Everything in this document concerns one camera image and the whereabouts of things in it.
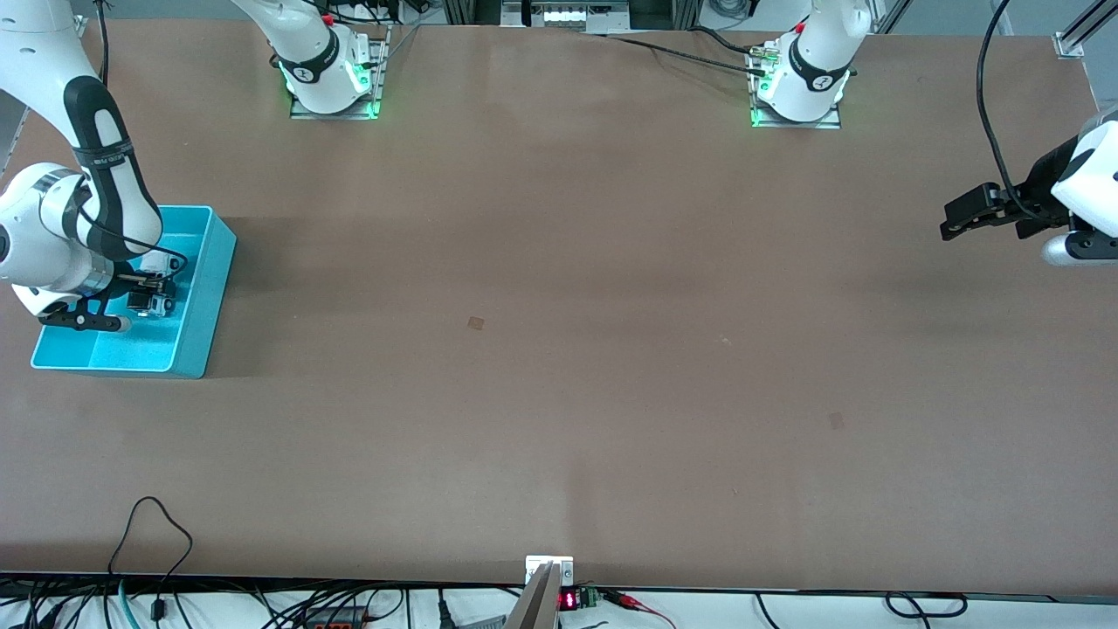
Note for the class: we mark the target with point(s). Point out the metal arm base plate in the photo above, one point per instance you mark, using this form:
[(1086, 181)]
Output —
[(367, 115), (821, 125)]

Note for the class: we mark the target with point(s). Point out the grey power adapter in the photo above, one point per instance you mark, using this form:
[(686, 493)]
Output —
[(485, 624)]

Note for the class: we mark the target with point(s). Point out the aluminium frame profile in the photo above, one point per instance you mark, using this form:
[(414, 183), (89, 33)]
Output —
[(1067, 45)]

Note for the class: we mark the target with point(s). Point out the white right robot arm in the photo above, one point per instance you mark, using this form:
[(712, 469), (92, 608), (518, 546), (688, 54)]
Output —
[(35, 236)]

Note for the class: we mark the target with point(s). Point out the red LED display module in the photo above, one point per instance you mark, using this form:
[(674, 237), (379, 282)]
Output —
[(568, 601)]

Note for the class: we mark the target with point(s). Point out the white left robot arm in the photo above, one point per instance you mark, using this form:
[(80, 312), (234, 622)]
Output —
[(812, 61)]

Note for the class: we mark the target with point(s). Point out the green terminal block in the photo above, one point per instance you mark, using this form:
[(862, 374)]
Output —
[(588, 598)]

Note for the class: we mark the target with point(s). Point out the red power strip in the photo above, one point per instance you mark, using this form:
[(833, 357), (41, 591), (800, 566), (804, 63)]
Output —
[(332, 625)]

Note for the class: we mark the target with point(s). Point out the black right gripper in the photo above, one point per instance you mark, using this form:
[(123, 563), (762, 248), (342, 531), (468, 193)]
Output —
[(127, 284)]

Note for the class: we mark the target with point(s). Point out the teal plastic storage bin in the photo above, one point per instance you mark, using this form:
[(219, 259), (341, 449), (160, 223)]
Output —
[(192, 332)]

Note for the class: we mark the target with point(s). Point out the black power plug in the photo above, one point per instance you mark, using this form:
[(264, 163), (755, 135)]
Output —
[(443, 611)]

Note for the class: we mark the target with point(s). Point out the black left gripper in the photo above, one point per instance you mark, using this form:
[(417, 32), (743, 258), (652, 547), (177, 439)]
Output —
[(1039, 186)]

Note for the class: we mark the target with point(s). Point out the grey metal mount bar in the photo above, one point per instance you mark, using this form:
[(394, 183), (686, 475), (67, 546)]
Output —
[(534, 607)]

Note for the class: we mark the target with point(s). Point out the white metal bracket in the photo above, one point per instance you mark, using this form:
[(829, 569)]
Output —
[(534, 563)]

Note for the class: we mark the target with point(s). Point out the metal box with lights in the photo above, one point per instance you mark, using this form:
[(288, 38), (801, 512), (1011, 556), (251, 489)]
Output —
[(568, 16)]

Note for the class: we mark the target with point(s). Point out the white jeep toy black roof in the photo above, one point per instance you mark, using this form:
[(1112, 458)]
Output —
[(162, 307)]

